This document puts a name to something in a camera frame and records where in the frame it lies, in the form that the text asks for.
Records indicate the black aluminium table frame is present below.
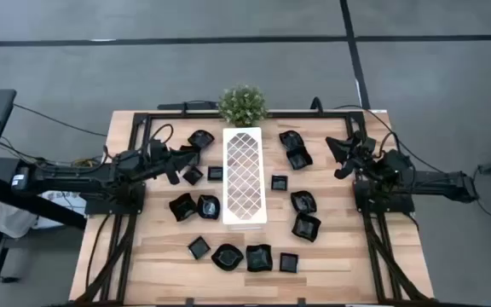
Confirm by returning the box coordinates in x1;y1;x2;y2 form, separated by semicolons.
71;111;434;307

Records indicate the white plastic bag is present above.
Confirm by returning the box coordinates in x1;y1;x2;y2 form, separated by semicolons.
0;199;38;239

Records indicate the large black square bowl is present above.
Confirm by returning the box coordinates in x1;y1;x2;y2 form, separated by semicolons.
286;146;314;171

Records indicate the white lattice wire rack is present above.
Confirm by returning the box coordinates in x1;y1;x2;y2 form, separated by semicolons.
222;126;268;226

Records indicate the green potted plant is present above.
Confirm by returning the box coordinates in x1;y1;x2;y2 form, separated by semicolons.
217;84;269;128

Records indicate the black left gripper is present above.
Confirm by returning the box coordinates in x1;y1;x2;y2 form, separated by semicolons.
149;139;199;187

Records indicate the black mounting bar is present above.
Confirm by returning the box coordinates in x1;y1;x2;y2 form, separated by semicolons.
157;100;220;112

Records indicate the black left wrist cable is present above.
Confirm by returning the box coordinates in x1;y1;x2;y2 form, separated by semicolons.
147;123;175;148

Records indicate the white printed cardboard box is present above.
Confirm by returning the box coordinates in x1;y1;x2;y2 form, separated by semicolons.
41;190;89;229

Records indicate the black desk support beam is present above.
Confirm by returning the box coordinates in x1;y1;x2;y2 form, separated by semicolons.
0;172;88;230

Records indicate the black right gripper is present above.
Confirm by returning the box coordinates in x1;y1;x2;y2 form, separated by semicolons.
325;135;379;180

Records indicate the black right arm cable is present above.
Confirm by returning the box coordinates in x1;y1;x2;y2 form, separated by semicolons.
332;104;447;175

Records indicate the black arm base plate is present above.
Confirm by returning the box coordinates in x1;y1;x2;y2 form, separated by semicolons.
84;181;147;216
353;178;416;215

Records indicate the black cable bundle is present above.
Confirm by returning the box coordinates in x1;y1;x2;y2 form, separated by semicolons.
0;136;111;170

